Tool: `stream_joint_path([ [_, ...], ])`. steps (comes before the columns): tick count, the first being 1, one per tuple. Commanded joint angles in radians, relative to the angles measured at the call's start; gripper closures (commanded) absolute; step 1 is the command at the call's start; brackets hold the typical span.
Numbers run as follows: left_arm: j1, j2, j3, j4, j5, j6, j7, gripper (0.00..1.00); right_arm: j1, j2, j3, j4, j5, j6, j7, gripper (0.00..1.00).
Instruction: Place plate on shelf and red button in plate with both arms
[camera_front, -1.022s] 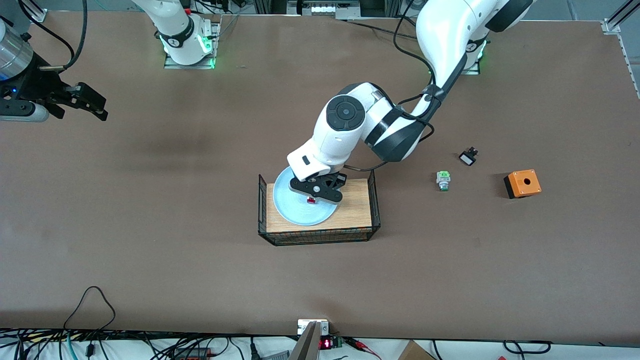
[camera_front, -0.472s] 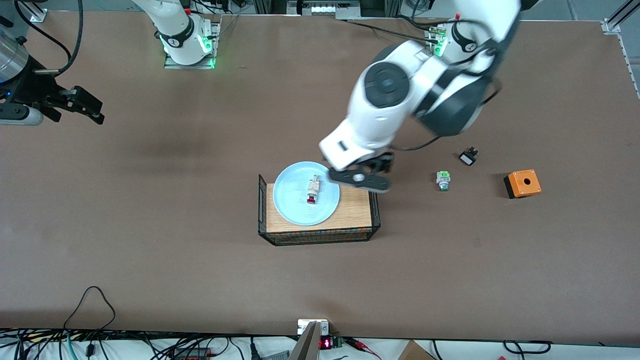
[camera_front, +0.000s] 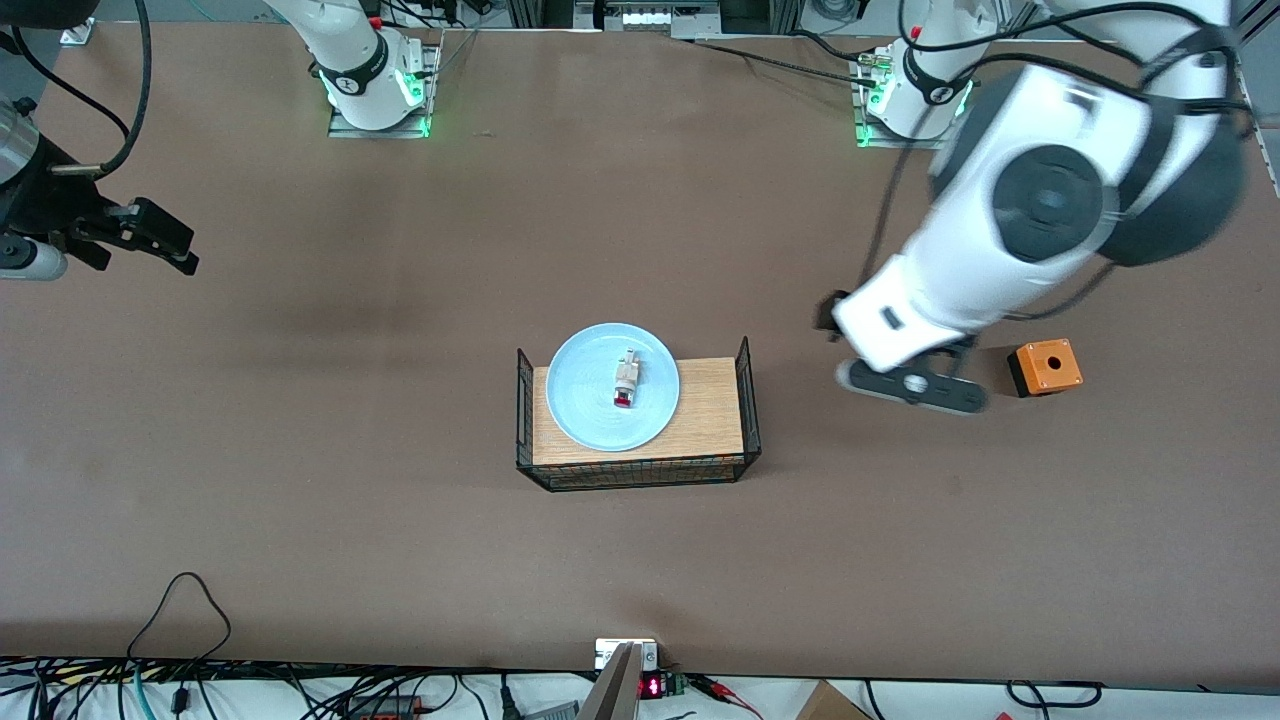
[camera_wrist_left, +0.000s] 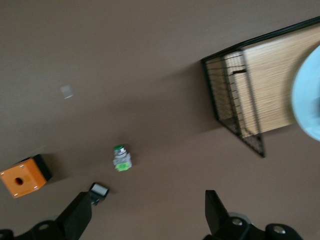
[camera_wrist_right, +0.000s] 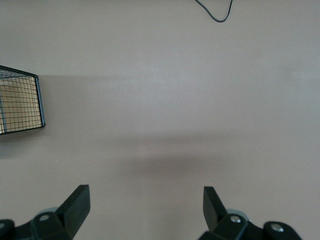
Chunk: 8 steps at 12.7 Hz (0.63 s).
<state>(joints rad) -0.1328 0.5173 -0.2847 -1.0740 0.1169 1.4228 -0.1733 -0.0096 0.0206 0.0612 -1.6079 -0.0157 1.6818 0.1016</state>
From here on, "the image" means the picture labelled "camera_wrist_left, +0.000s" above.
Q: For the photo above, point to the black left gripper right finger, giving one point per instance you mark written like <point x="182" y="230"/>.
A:
<point x="220" y="225"/>

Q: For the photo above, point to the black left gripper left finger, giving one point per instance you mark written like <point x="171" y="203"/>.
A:
<point x="75" y="217"/>

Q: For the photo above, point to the light blue round plate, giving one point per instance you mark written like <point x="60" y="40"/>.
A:
<point x="307" y="95"/>

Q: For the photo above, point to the black square white button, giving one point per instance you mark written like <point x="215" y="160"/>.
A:
<point x="99" y="189"/>

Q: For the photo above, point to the small clear tape patch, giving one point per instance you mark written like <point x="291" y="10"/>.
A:
<point x="66" y="92"/>

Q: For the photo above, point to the orange button enclosure box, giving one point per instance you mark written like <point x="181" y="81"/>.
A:
<point x="22" y="180"/>

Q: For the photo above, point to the green push button switch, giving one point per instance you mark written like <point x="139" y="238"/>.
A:
<point x="122" y="162"/>

